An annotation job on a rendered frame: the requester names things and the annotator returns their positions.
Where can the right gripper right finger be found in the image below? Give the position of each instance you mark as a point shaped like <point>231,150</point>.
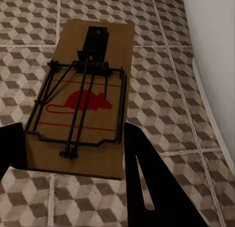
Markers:
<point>173,208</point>

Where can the mousetrap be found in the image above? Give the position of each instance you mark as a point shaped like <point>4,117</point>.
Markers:
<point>76,126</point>

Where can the bathtub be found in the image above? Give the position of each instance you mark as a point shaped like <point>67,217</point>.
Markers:
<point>211,25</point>

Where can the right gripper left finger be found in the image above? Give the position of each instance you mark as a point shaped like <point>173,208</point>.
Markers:
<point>10,137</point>

